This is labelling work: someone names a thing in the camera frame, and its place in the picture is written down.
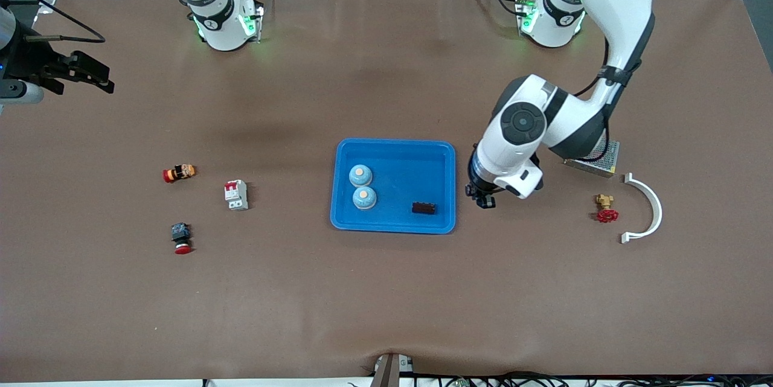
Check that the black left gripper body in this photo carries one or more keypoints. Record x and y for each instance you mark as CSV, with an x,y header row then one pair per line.
x,y
476,183

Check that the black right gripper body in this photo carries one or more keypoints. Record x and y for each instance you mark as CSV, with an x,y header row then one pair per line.
x,y
37,64

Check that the dark brown small block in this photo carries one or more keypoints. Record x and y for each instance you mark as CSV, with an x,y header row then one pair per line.
x,y
424,208

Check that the blue dome bell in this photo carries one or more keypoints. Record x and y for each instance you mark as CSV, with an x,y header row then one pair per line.
x,y
360,175
364,197

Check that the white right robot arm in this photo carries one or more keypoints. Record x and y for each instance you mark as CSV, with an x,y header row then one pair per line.
x,y
217,19

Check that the blue plastic tray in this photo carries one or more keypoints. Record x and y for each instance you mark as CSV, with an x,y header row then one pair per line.
x,y
404,182

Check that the orange red push button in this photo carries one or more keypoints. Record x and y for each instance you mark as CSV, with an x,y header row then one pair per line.
x,y
179,173

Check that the brown table mat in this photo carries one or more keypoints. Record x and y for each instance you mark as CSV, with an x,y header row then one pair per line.
x,y
386,290

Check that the metal mesh power supply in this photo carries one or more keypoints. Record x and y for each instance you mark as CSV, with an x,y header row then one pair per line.
x,y
611,157

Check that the white curved pipe clamp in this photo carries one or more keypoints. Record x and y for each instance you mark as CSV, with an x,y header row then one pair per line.
x,y
658,209

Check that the red black emergency stop button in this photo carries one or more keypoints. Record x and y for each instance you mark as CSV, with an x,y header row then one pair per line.
x,y
181,236

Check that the white red circuit breaker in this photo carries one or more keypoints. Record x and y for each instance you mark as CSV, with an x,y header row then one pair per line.
x,y
236,195

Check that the grey metal bracket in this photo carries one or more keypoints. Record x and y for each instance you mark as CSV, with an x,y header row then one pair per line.
x,y
389,372

